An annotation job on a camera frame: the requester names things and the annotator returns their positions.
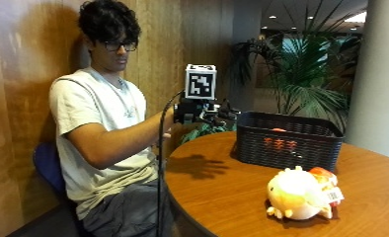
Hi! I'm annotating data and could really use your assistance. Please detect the black eyeglasses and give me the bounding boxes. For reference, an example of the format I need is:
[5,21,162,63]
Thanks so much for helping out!
[102,40,141,52]

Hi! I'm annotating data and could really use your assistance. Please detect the blue chair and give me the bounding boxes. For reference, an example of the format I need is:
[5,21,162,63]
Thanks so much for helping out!
[33,141,95,237]

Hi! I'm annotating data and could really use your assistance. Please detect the black cable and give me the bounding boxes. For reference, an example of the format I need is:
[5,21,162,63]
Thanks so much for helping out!
[155,89,187,237]

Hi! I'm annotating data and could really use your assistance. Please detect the white paper tag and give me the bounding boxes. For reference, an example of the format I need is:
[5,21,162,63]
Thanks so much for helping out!
[323,187,346,204]

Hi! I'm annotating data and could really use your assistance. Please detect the the person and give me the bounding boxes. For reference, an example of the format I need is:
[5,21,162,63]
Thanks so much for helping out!
[49,0,178,237]

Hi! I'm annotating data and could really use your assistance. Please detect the green palm plant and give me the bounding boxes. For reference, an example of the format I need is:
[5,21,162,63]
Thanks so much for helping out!
[179,0,363,146]

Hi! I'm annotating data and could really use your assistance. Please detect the orange toy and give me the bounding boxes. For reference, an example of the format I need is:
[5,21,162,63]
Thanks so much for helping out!
[262,127,300,153]

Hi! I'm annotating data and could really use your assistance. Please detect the black woven basket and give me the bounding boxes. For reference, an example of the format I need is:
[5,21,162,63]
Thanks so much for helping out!
[235,111,346,173]

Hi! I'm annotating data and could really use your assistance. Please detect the white marker cube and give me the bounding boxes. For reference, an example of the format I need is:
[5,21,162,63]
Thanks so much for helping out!
[184,63,219,101]

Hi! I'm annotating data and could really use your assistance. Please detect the white plush toy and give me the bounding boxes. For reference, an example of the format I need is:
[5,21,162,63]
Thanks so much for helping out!
[266,165,346,221]

